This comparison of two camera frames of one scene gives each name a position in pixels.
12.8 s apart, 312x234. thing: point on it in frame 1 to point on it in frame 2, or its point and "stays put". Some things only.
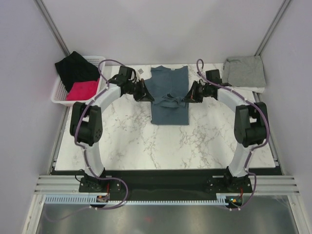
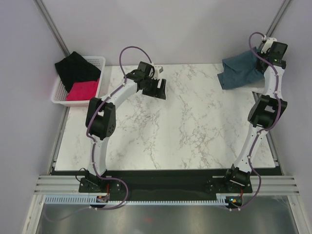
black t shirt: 74,68 stays put
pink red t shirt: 83,90 stays put
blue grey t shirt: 168,87 to 240,71
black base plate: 148,185 stays put
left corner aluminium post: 47,17 stays put
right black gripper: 192,96 to 257,66
